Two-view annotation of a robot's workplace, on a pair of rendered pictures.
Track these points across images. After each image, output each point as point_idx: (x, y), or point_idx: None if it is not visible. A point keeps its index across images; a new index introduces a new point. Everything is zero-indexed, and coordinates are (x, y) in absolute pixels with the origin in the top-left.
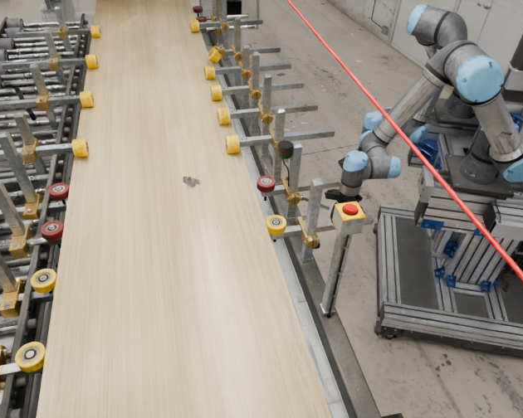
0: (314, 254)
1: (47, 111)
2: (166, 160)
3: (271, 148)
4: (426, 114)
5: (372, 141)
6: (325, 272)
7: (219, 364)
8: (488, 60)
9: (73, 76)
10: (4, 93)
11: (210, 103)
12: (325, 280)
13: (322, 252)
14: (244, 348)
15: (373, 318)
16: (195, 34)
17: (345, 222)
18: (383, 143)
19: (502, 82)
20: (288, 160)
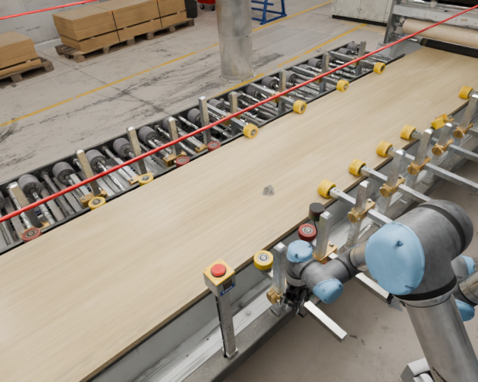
0: (383, 350)
1: (279, 104)
2: (279, 169)
3: (476, 245)
4: (475, 292)
5: (346, 254)
6: (371, 371)
7: (114, 284)
8: (404, 239)
9: (331, 92)
10: (287, 85)
11: (372, 154)
12: (361, 376)
13: (393, 357)
14: (130, 292)
15: None
16: (460, 99)
17: (204, 274)
18: (351, 265)
19: (409, 284)
20: None
